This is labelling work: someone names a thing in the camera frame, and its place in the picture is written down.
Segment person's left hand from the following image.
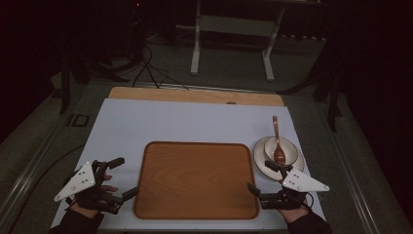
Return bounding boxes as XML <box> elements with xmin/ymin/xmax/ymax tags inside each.
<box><xmin>68</xmin><ymin>173</ymin><xmax>120</xmax><ymax>219</ymax></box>

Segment black floor cables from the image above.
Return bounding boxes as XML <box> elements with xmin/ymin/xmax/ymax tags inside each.
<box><xmin>131</xmin><ymin>42</ymin><xmax>190</xmax><ymax>91</ymax></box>

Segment metal floor rail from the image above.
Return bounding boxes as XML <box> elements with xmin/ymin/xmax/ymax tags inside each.
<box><xmin>319</xmin><ymin>106</ymin><xmax>383</xmax><ymax>234</ymax></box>
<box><xmin>0</xmin><ymin>125</ymin><xmax>67</xmax><ymax>225</ymax></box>

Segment black floor socket box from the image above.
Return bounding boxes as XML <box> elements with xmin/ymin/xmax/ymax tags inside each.
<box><xmin>66</xmin><ymin>113</ymin><xmax>91</xmax><ymax>128</ymax></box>

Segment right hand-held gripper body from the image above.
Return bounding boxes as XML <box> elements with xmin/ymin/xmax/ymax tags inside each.
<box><xmin>258</xmin><ymin>165</ymin><xmax>330</xmax><ymax>211</ymax></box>

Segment brown wooden spoon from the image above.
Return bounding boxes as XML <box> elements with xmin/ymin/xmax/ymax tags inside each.
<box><xmin>272</xmin><ymin>114</ymin><xmax>287</xmax><ymax>166</ymax></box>

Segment black tripod stand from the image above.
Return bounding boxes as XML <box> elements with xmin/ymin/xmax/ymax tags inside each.
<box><xmin>277</xmin><ymin>61</ymin><xmax>345</xmax><ymax>133</ymax></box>

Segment white table mat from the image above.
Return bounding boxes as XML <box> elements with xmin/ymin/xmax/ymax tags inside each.
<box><xmin>50</xmin><ymin>97</ymin><xmax>326</xmax><ymax>232</ymax></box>

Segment thin black floor cable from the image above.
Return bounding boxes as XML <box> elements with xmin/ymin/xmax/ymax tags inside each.
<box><xmin>8</xmin><ymin>142</ymin><xmax>86</xmax><ymax>228</ymax></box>

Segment person's right hand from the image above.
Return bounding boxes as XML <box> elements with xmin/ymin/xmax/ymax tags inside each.
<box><xmin>278</xmin><ymin>200</ymin><xmax>311</xmax><ymax>224</ymax></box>

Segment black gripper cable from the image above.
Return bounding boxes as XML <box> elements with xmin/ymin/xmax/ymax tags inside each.
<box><xmin>304</xmin><ymin>192</ymin><xmax>315</xmax><ymax>210</ymax></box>

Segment white metal stand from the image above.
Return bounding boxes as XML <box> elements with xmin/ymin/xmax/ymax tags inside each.
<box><xmin>190</xmin><ymin>0</ymin><xmax>320</xmax><ymax>83</ymax></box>

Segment wooden tray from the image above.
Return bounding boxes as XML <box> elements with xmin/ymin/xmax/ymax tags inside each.
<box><xmin>133</xmin><ymin>140</ymin><xmax>260</xmax><ymax>221</ymax></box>

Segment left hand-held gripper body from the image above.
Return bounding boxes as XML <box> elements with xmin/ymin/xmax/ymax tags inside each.
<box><xmin>53</xmin><ymin>158</ymin><xmax>125</xmax><ymax>215</ymax></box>

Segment white plate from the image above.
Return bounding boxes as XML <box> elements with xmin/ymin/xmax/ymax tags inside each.
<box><xmin>252</xmin><ymin>136</ymin><xmax>306</xmax><ymax>182</ymax></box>

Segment white bowl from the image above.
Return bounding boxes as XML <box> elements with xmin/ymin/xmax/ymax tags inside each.
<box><xmin>263</xmin><ymin>136</ymin><xmax>299</xmax><ymax>167</ymax></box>

